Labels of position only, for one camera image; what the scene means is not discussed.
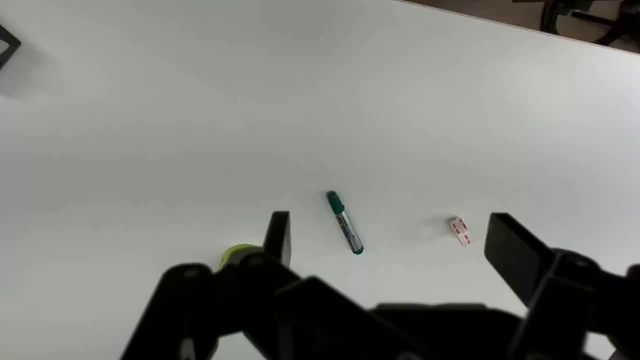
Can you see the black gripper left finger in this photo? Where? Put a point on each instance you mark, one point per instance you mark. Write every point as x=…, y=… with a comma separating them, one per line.
x=200, y=313

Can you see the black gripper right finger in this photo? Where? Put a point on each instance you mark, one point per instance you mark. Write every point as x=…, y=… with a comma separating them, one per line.
x=566, y=300

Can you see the green whiteboard marker pen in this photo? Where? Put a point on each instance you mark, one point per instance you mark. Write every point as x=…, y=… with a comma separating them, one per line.
x=345, y=223

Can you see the lime green mug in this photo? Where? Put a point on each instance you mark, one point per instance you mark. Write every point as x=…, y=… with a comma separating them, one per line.
x=234, y=252

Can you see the small white red dice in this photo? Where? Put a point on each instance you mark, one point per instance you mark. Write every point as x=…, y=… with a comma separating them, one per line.
x=461, y=230

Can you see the black office chair base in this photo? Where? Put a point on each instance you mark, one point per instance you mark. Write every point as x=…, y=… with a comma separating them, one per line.
x=552, y=13

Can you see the black frame piece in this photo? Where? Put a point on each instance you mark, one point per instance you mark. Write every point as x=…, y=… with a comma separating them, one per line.
x=12, y=45

